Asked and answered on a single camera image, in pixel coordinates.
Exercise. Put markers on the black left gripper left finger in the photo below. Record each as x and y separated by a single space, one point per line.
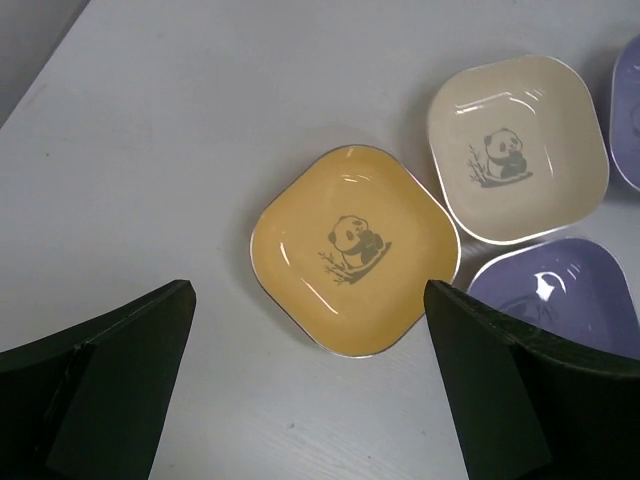
90 401

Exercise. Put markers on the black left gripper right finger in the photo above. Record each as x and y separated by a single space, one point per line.
528 404

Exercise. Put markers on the near purple panda plate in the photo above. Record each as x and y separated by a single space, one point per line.
571 287

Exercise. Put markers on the purple panda plate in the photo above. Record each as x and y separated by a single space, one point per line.
571 287
623 132

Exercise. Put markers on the near yellow panda plate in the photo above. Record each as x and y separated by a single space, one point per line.
347 249

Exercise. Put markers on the cream panda plate on table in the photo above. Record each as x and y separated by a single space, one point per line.
518 149

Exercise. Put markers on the far purple panda plate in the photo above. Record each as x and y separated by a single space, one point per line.
623 132

